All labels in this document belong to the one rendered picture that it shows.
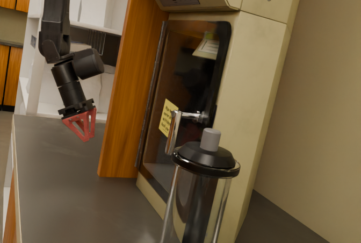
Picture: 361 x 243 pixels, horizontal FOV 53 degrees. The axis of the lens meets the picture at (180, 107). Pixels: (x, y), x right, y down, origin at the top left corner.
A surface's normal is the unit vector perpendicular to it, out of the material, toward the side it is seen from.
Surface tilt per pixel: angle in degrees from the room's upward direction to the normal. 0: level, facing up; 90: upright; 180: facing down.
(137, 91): 90
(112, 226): 0
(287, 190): 90
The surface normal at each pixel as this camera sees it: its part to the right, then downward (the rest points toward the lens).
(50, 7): -0.11, 0.04
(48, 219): 0.20, -0.97
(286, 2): 0.42, 0.22
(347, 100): -0.88, -0.11
